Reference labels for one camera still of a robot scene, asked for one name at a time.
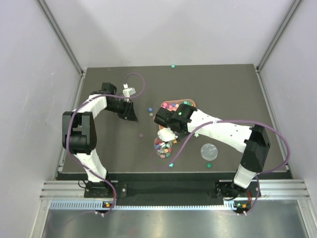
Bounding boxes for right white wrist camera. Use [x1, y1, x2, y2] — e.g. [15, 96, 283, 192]
[158, 128, 178, 142]

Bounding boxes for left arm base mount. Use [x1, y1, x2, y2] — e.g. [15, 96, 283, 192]
[78, 180, 128, 198]

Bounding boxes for pink tray opaque star candies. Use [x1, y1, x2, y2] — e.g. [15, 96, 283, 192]
[161, 99, 196, 111]

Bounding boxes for aluminium front frame rail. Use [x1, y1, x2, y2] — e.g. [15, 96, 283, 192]
[40, 179, 309, 200]

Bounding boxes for clear round jar lid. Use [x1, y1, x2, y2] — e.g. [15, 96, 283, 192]
[200, 143, 218, 161]

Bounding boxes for aluminium corner post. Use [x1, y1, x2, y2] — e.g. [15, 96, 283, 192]
[35, 0, 84, 75]
[256, 0, 303, 73]

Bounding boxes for clear plastic jar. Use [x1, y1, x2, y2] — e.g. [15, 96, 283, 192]
[154, 137, 173, 159]

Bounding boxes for white slotted cable duct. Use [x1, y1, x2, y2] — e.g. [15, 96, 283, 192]
[50, 200, 247, 211]

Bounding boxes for left aluminium corner post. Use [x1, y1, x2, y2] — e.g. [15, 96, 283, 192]
[35, 0, 84, 75]

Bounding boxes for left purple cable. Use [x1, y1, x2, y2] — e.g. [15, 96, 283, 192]
[65, 73, 146, 216]

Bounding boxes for right aluminium corner post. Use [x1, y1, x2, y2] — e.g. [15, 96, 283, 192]
[256, 0, 303, 73]

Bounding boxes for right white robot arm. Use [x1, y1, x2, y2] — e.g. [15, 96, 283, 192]
[154, 104, 270, 196]

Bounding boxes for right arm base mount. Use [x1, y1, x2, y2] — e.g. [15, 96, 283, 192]
[214, 181, 259, 199]

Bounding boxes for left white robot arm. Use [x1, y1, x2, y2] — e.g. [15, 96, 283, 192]
[62, 83, 138, 197]

